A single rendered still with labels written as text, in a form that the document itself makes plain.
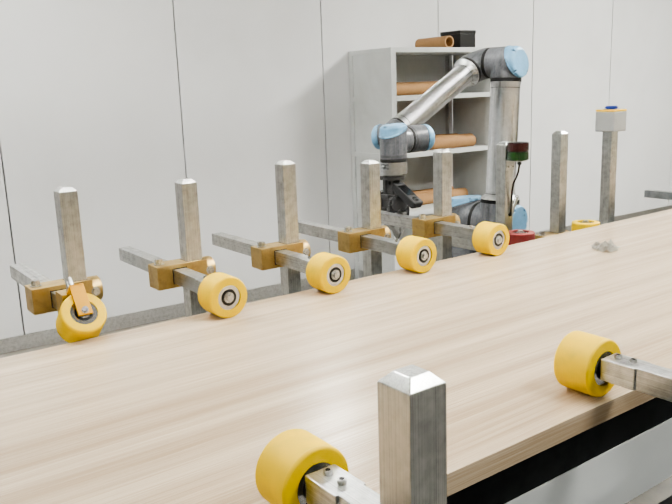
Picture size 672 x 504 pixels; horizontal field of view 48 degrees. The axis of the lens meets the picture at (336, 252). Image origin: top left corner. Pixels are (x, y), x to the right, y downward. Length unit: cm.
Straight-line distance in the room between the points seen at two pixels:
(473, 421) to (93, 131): 359
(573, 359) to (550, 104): 553
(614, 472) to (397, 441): 70
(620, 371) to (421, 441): 54
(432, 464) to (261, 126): 429
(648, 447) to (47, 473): 85
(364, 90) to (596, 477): 406
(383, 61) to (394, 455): 437
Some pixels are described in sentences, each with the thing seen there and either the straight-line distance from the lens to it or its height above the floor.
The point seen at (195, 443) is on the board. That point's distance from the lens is 97.
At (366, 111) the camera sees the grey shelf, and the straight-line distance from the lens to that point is 499.
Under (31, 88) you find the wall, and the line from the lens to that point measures 428.
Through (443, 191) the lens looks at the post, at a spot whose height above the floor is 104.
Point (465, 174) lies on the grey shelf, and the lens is 560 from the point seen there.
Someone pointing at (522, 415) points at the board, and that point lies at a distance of 102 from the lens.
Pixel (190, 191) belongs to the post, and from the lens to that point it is 161.
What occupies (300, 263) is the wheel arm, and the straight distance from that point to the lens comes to 164.
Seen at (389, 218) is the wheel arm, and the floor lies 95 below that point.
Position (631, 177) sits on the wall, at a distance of 750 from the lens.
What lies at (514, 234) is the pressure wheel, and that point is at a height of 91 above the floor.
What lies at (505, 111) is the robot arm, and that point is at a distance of 295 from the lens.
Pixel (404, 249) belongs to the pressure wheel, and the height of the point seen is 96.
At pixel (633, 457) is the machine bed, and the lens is 124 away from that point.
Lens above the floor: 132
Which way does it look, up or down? 12 degrees down
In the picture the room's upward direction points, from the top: 2 degrees counter-clockwise
